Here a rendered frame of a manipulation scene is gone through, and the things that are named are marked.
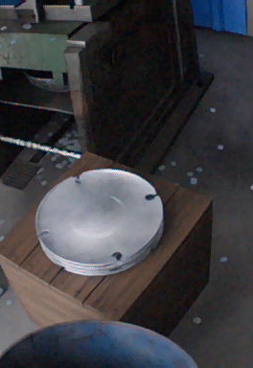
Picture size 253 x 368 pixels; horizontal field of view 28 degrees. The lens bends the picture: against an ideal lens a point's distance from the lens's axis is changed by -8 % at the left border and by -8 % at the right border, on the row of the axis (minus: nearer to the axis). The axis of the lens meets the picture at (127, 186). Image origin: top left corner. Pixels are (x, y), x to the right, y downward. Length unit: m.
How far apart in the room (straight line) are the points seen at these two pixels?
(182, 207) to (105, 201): 0.18
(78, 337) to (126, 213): 0.37
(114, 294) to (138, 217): 0.20
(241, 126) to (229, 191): 0.36
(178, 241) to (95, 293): 0.22
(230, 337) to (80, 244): 0.53
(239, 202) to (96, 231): 0.70
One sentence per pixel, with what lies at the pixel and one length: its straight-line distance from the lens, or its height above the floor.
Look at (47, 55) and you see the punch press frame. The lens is 1.53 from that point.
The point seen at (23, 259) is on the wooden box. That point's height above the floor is 0.35.
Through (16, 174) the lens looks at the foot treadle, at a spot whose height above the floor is 0.16.
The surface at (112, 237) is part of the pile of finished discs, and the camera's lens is 1.18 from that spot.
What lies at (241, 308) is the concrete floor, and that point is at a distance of 1.50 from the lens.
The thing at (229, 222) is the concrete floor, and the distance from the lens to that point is 1.71.
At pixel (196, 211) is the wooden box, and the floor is 0.35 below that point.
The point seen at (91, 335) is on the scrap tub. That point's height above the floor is 0.42.
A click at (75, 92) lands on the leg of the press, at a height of 0.48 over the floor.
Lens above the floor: 1.27
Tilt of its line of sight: 44 degrees down
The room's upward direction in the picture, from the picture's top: 9 degrees counter-clockwise
